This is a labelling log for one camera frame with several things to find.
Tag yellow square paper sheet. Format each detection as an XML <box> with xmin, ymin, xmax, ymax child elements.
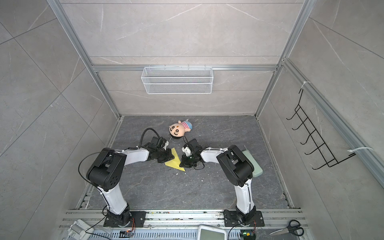
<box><xmin>165</xmin><ymin>148</ymin><xmax>185</xmax><ymax>172</ymax></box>

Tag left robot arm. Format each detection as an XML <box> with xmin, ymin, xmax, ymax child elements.
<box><xmin>86</xmin><ymin>137</ymin><xmax>174</xmax><ymax>217</ymax></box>

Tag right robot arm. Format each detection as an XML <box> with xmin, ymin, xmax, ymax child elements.
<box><xmin>180</xmin><ymin>139</ymin><xmax>256</xmax><ymax>217</ymax></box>

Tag plush doll toy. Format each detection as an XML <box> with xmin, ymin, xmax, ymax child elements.
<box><xmin>169</xmin><ymin>120</ymin><xmax>193</xmax><ymax>139</ymax></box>

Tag white digital scale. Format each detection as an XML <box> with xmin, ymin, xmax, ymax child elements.
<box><xmin>198</xmin><ymin>225</ymin><xmax>228</xmax><ymax>240</ymax></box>

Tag small green circuit board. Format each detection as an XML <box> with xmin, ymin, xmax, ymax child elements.
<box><xmin>240</xmin><ymin>231</ymin><xmax>257</xmax><ymax>240</ymax></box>

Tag white device bottom left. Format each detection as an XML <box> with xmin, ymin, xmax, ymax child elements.
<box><xmin>67</xmin><ymin>220</ymin><xmax>94</xmax><ymax>240</ymax></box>

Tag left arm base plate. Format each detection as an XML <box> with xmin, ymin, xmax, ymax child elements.
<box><xmin>103</xmin><ymin>211</ymin><xmax>147</xmax><ymax>228</ymax></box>

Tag white wire mesh basket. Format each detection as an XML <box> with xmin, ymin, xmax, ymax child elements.
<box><xmin>141</xmin><ymin>67</ymin><xmax>214</xmax><ymax>95</ymax></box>

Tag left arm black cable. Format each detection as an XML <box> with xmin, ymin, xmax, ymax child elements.
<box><xmin>77</xmin><ymin>127</ymin><xmax>163</xmax><ymax>193</ymax></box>

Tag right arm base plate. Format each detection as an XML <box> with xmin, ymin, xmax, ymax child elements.
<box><xmin>223</xmin><ymin>209</ymin><xmax>265</xmax><ymax>227</ymax></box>

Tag small red-wired circuit board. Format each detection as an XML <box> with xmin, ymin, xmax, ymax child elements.
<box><xmin>119</xmin><ymin>230</ymin><xmax>135</xmax><ymax>238</ymax></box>

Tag black handled scissors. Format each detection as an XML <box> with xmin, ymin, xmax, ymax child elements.
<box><xmin>270</xmin><ymin>220</ymin><xmax>305</xmax><ymax>237</ymax></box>

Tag black wire hook rack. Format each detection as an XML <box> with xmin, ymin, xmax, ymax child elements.
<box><xmin>286</xmin><ymin>89</ymin><xmax>356</xmax><ymax>171</ymax></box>

